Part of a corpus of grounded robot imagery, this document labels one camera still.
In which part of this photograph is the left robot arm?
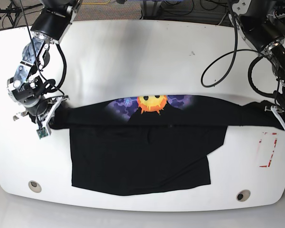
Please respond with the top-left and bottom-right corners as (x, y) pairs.
(227, 0), (285, 130)

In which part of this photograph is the black arm cable loop left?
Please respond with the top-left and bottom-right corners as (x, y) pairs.
(201, 9), (268, 88)

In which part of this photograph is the right table cable grommet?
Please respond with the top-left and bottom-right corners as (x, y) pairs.
(236, 190), (251, 202)

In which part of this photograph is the left table cable grommet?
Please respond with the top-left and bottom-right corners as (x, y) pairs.
(28, 180), (42, 193)

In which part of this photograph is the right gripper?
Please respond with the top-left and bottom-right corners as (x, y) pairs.
(13, 95), (68, 131)

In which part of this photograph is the black graphic T-shirt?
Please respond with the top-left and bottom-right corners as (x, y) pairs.
(49, 95), (282, 196)

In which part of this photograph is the white power strip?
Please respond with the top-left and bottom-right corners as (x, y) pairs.
(274, 7), (285, 19)

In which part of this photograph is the black tripod stand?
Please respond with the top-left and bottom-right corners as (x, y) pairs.
(0, 0), (43, 28)

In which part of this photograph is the yellow floor cable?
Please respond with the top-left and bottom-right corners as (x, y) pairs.
(83, 0), (110, 6)

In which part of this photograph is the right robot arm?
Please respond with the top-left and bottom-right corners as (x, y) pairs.
(7, 0), (83, 138)

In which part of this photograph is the table cable grommet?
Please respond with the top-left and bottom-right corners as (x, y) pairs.
(28, 180), (42, 193)
(236, 190), (251, 202)

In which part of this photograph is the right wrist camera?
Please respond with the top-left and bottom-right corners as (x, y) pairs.
(36, 127), (50, 139)

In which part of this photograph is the red tape rectangle marking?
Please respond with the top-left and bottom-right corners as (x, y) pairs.
(256, 132), (278, 168)

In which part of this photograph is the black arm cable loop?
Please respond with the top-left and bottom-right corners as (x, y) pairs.
(41, 44), (68, 95)
(201, 9), (268, 88)

